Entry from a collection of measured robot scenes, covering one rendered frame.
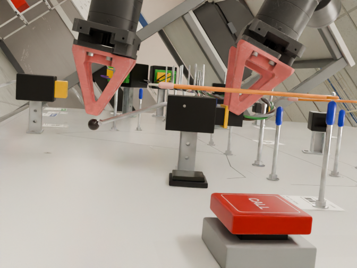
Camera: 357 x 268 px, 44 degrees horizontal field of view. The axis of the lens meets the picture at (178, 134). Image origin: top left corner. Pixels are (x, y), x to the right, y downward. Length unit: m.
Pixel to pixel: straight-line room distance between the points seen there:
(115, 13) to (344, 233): 0.32
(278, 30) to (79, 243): 0.33
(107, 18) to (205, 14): 1.07
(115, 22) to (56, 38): 7.80
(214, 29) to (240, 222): 1.33
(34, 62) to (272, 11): 7.84
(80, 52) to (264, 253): 0.32
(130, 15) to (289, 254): 0.33
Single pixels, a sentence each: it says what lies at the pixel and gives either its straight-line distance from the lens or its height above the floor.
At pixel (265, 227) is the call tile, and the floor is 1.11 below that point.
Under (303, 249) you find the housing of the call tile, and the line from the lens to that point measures 0.28.
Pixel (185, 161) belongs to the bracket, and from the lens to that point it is 0.52.
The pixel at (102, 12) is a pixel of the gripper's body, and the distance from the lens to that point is 0.50.
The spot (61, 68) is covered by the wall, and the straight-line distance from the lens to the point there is 8.19.
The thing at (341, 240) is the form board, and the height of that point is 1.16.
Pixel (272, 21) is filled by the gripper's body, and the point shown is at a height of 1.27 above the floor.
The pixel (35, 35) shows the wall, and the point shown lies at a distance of 8.37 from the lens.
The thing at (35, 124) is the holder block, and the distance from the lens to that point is 0.80.
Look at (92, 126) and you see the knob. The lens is 0.53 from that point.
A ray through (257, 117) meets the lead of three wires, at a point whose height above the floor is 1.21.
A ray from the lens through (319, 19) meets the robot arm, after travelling 0.62.
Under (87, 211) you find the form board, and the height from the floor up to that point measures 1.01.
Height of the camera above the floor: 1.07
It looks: 5 degrees up
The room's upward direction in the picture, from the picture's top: 56 degrees clockwise
